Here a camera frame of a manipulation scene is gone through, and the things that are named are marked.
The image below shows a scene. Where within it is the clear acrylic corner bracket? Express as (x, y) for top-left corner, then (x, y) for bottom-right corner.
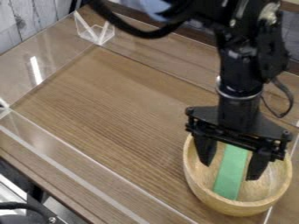
(74, 11), (116, 46)

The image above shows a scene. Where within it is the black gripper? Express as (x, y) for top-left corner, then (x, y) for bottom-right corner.
(186, 78), (291, 181)

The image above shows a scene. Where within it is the green flat rectangular block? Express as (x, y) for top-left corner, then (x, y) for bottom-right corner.
(213, 144), (249, 200)

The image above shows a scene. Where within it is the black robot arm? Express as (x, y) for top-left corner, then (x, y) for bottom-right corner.
(90, 0), (295, 180)

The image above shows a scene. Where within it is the round wooden bowl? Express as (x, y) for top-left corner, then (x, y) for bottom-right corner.
(183, 136), (294, 217)

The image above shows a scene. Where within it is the black cable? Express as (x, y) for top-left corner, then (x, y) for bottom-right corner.
(0, 200), (30, 212)

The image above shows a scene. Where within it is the black metal clamp bracket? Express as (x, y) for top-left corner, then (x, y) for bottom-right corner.
(26, 194), (59, 224)

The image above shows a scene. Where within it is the clear acrylic enclosure wall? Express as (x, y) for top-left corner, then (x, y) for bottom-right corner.
(0, 17), (299, 224)

